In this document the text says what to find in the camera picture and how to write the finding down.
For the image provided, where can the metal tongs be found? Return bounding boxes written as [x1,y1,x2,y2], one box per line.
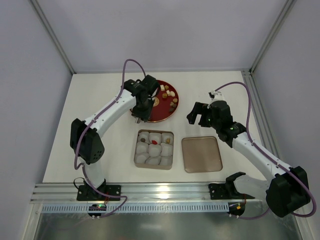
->
[135,117,141,124]

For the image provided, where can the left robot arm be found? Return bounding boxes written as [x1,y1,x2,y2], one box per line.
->
[70,75,160,194]

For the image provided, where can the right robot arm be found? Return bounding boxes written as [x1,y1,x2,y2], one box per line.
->
[186,100,317,218]

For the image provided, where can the red round tray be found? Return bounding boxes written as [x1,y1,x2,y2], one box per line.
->
[129,79,181,123]

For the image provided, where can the gold tin lid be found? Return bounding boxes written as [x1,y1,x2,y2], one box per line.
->
[181,136,223,174]

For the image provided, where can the gold square tin box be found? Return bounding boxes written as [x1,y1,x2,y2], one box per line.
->
[133,129,175,171]

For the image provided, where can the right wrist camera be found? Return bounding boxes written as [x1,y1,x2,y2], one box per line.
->
[208,90,225,103]

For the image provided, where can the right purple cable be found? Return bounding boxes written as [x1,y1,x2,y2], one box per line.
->
[214,81,313,220]

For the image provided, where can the aluminium rail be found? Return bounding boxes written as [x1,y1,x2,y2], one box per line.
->
[31,181,273,202]

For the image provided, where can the perforated cable duct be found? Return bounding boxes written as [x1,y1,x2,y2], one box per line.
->
[40,202,229,214]

